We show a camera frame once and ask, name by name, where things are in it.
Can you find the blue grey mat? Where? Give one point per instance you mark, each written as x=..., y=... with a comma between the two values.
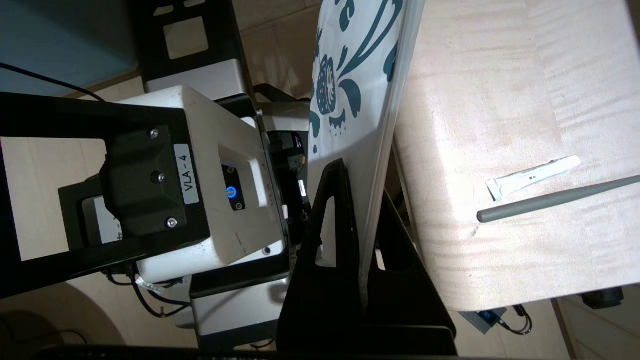
x=60, y=35

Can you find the white blue horse print bag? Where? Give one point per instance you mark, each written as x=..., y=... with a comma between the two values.
x=360, y=100

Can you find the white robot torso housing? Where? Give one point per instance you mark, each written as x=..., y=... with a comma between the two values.
x=215, y=130

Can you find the grey white toothbrush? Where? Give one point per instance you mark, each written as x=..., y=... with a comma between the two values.
x=550, y=200

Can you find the black silver robot base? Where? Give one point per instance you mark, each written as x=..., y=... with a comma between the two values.
x=200, y=70

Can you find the black robot head bracket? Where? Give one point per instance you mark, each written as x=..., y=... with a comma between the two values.
x=145, y=180

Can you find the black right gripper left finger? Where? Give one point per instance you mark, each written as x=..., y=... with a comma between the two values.
x=325, y=310

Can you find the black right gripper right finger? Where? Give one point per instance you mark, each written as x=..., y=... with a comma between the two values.
x=400, y=300

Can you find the small white sachet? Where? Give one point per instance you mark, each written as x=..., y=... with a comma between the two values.
x=530, y=177

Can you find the small black knob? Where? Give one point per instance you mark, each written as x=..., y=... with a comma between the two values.
x=602, y=298

